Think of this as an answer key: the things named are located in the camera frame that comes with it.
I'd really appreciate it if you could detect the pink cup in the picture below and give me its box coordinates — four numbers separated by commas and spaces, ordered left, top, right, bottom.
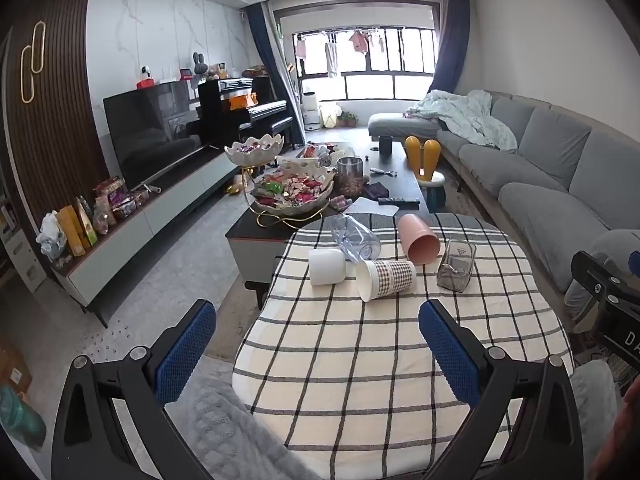
398, 213, 441, 265

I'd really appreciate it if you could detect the dark coffee table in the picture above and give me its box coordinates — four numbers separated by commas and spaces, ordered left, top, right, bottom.
225, 141, 431, 306

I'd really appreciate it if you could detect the grey transparent cup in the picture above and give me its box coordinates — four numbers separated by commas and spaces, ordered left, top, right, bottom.
437, 238, 477, 292

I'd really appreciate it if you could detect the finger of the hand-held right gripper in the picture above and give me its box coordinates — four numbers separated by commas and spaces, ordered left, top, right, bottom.
571, 250, 623, 313

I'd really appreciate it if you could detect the white plastic bag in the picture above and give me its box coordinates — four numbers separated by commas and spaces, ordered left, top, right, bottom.
37, 211, 69, 262

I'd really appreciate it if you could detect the white cup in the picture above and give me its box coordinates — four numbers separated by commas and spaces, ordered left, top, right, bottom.
308, 248, 347, 287

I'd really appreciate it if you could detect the black upright piano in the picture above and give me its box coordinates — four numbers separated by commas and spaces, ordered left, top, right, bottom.
197, 77, 296, 153

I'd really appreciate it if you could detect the gold loop wall lamp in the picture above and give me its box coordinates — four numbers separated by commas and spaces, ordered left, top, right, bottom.
20, 21, 48, 104

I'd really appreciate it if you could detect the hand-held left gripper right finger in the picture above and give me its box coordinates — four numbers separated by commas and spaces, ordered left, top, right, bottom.
418, 299, 583, 480

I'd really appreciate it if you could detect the grey corner sofa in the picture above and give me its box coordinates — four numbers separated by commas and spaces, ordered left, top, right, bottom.
367, 90, 640, 306

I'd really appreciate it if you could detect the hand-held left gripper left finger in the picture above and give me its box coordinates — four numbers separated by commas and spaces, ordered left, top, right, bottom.
50, 299, 218, 480

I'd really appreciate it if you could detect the person's right forearm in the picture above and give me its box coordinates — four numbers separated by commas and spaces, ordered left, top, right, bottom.
570, 360, 640, 480

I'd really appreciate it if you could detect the navy curtain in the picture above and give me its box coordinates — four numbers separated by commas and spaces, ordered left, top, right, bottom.
247, 2, 281, 128
430, 0, 471, 96

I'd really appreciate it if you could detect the pale green blanket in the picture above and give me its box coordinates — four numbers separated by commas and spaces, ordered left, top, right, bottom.
406, 89, 518, 153

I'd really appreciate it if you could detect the white air purifier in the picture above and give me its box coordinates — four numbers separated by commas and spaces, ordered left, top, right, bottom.
301, 91, 321, 132

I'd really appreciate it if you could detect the white paper sheet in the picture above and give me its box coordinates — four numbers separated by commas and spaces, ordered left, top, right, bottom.
345, 196, 396, 218

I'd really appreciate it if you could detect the glass jar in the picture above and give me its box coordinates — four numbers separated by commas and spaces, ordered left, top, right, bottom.
336, 156, 365, 197

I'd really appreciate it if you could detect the flat screen television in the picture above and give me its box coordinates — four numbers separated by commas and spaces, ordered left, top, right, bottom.
103, 80, 212, 191

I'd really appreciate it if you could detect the teal bag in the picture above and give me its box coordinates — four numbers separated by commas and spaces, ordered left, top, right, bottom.
0, 385, 47, 450

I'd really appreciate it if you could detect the checked paper cup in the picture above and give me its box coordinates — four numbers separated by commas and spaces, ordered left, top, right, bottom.
356, 259, 417, 303

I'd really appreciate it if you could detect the pile of snack packets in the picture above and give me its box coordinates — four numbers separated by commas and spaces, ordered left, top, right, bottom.
55, 176, 151, 258

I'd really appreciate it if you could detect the black white checked tablecloth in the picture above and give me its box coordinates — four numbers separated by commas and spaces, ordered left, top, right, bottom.
232, 212, 576, 467

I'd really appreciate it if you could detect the low television cabinet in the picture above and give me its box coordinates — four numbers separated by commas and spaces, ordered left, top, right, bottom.
50, 147, 242, 328

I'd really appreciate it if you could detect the black piano bench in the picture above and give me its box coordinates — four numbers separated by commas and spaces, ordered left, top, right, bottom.
239, 117, 295, 153

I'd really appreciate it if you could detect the clear blue glass cup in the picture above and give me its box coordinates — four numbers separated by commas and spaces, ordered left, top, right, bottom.
330, 214, 382, 264

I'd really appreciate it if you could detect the yellow rabbit-ear stool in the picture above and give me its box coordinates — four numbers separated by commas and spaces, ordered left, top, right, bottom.
404, 136, 447, 207

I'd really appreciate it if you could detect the grey fluffy rug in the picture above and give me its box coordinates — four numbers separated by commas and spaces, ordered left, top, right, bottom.
165, 375, 307, 480

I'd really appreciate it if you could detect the cardboard box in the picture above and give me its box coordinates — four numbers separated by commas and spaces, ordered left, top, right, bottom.
0, 335, 34, 396

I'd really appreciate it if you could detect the two-tier candy dish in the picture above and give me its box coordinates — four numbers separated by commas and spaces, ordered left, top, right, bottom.
223, 133, 337, 231

